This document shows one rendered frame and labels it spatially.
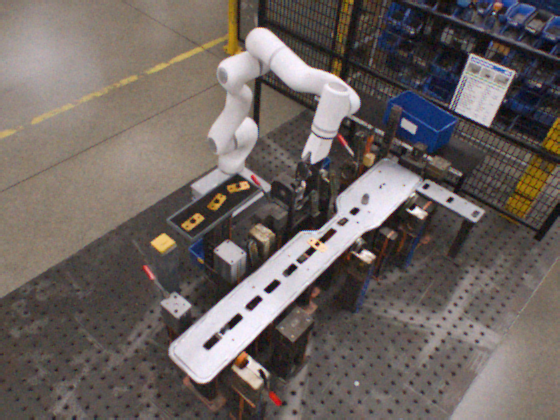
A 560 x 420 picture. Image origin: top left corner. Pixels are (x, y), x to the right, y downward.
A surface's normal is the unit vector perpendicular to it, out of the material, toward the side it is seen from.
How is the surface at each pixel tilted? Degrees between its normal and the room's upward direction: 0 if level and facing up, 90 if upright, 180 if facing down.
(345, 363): 0
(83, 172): 0
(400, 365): 0
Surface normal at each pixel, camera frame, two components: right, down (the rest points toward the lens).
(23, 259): 0.07, -0.69
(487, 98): -0.66, 0.52
